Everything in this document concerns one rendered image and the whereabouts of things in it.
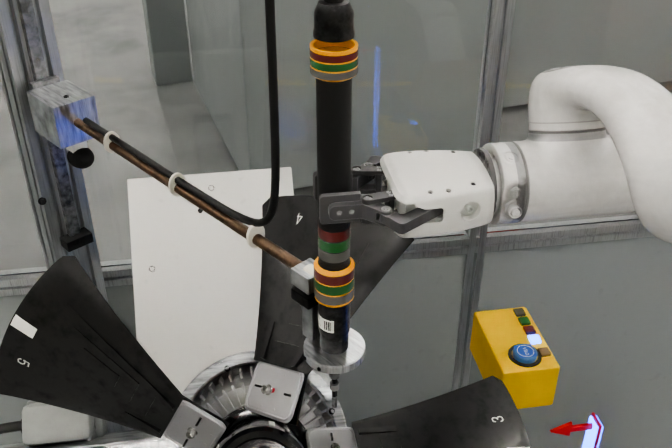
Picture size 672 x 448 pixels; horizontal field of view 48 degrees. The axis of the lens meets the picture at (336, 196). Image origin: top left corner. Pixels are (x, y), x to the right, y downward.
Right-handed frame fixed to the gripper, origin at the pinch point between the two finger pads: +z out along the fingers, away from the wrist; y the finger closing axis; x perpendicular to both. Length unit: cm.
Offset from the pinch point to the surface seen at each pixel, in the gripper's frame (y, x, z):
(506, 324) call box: 33, -49, -36
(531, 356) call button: 23, -48, -37
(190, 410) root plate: 3.0, -30.5, 17.2
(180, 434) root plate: 4.3, -35.8, 18.9
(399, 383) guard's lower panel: 70, -99, -28
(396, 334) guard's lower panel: 70, -83, -26
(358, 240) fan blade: 14.9, -16.0, -5.4
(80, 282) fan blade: 11.0, -15.9, 28.6
